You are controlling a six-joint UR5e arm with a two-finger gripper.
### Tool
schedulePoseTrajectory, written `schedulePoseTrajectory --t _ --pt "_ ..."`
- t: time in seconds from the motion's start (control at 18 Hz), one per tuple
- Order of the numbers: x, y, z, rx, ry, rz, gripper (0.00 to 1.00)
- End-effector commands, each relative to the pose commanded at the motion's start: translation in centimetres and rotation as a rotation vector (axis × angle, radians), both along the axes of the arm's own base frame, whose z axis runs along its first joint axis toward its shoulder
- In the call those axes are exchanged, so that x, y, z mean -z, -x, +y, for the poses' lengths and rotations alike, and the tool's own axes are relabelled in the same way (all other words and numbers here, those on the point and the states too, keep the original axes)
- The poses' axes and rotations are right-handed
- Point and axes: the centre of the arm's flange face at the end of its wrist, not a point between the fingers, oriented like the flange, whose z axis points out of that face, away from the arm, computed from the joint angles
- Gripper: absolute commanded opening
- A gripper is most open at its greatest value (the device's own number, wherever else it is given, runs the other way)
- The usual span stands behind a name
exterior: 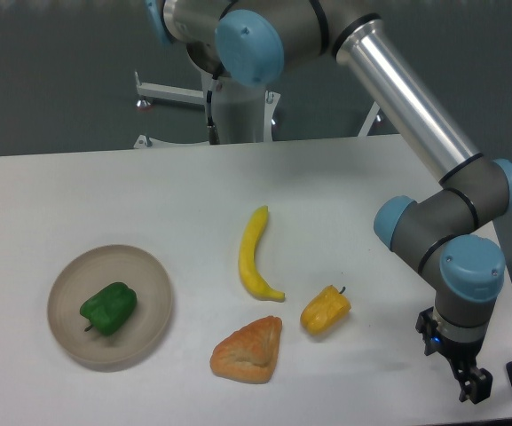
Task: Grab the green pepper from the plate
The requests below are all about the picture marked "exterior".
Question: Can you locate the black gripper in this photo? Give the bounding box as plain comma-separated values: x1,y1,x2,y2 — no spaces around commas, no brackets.
415,307,493,404

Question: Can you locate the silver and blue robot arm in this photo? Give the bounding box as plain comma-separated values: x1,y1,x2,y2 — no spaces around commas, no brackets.
145,1,512,403

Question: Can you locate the yellow bell pepper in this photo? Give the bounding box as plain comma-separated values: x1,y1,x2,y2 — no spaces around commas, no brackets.
300,286,351,335

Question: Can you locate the green bell pepper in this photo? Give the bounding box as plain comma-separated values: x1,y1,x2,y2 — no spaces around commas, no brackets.
79,281,138,336

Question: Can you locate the beige round plate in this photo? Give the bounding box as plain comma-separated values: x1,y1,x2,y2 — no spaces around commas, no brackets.
47,245,174,372

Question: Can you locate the triangular golden pastry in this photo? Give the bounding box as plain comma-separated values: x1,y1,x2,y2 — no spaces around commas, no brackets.
209,316,283,384

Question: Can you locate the yellow banana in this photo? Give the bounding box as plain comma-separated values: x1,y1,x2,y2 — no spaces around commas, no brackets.
238,205,286,303

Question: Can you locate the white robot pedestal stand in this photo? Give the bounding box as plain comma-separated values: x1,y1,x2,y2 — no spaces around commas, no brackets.
131,42,388,150

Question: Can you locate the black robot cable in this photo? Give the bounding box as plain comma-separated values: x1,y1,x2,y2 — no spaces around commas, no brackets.
205,61,226,146

